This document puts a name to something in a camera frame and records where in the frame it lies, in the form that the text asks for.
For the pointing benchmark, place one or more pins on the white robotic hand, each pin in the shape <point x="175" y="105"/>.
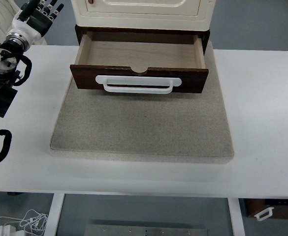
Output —
<point x="33" y="24"/>

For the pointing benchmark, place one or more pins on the dark wooden drawer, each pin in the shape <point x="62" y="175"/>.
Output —
<point x="184" y="61"/>

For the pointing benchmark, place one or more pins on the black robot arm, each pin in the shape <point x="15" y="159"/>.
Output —
<point x="15" y="69"/>

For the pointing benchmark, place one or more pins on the dark wooden drawer housing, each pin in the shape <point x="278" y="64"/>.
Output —
<point x="144" y="35"/>

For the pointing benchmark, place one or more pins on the cream upper cabinet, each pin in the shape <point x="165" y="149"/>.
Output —
<point x="189" y="15"/>

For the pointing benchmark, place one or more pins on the brown drawer on floor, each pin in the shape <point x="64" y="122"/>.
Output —
<point x="254" y="206"/>

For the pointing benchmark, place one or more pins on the white jacket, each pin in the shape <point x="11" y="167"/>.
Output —
<point x="8" y="9"/>

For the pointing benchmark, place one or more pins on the beige fabric pad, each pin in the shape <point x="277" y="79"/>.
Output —
<point x="175" y="127"/>

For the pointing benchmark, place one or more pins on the white table leg left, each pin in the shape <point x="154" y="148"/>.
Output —
<point x="54" y="214"/>

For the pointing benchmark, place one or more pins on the white table leg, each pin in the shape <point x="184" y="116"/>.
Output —
<point x="236" y="217"/>
<point x="54" y="214"/>

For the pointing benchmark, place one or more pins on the white power adapter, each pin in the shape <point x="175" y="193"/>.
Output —
<point x="8" y="230"/>

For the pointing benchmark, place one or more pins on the white table leg right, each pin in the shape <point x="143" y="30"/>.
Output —
<point x="236" y="217"/>

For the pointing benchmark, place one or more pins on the white handle on floor drawer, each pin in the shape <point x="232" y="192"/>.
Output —
<point x="264" y="214"/>

